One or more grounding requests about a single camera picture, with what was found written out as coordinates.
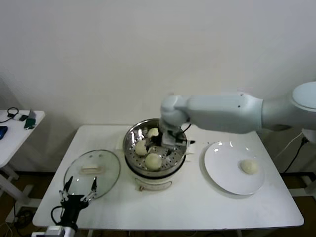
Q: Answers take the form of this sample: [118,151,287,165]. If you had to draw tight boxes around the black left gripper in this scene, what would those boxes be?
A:
[58,175,97,227]

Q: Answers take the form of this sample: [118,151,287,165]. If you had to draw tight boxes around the green grey clamp tool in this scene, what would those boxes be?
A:
[23,109,37,131]

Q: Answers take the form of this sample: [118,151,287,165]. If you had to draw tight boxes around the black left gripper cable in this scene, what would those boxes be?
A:
[50,206,64,224]

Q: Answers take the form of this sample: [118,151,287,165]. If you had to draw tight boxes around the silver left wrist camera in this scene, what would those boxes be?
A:
[31,225,66,237]

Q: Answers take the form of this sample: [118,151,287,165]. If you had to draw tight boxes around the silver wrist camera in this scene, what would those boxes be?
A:
[31,225,66,237]
[161,130,188,150]

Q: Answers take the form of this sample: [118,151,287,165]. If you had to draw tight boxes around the black floor cable bundle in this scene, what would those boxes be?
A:
[13,208,34,224]

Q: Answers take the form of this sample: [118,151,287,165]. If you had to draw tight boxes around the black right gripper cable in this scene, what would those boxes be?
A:
[179,123,196,144]

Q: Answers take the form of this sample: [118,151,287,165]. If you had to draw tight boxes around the black looped headphone cable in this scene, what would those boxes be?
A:
[0,108,20,124]

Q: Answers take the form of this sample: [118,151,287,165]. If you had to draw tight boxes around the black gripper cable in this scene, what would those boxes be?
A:
[179,123,196,144]
[50,206,64,224]

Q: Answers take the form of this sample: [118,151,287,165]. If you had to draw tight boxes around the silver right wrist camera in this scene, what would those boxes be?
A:
[161,130,188,150]

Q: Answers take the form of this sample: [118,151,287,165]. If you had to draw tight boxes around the white stand foot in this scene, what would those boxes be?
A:
[281,171,316,197]

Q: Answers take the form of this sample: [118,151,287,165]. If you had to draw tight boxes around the cream electric cooker base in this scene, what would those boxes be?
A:
[115,135,196,193]

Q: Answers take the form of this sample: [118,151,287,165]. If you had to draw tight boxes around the white steamed baozi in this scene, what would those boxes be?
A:
[238,159,259,175]
[147,127,160,139]
[135,140,148,157]
[144,153,162,171]

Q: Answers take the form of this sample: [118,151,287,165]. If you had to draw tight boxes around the white power cable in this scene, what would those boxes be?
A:
[274,133,304,158]

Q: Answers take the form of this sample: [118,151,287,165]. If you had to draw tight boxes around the perforated steel steamer basket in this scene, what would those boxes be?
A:
[122,119,188,173]

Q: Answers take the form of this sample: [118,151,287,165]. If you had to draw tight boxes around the large white plate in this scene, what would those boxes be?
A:
[200,141,266,198]

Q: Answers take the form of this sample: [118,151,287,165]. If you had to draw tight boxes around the round glass pot lid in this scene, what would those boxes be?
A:
[63,149,121,199]

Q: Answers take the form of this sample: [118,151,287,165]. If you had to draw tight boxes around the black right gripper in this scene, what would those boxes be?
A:
[145,128,174,159]

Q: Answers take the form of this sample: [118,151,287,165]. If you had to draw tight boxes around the white side table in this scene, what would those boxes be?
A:
[0,110,46,215]

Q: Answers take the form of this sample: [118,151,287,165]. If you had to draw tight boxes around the black adapter with cable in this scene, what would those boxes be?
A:
[282,137,307,173]

